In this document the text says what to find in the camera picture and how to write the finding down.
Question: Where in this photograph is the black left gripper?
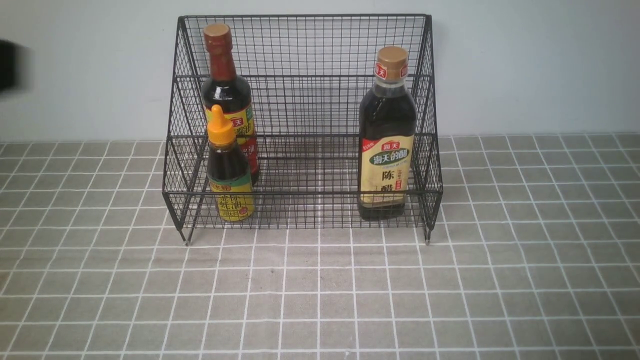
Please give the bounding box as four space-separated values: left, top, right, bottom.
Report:
0 39 30 95

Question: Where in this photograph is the soy sauce bottle red label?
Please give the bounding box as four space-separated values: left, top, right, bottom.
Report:
201 22 260 185

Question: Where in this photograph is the small bottle with orange cap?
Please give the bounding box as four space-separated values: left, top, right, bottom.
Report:
206 104 255 223

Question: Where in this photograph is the vinegar bottle with beige label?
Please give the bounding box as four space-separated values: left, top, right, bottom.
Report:
358 46 418 222

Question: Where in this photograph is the black wire mesh shelf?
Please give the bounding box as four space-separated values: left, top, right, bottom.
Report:
162 13 444 245

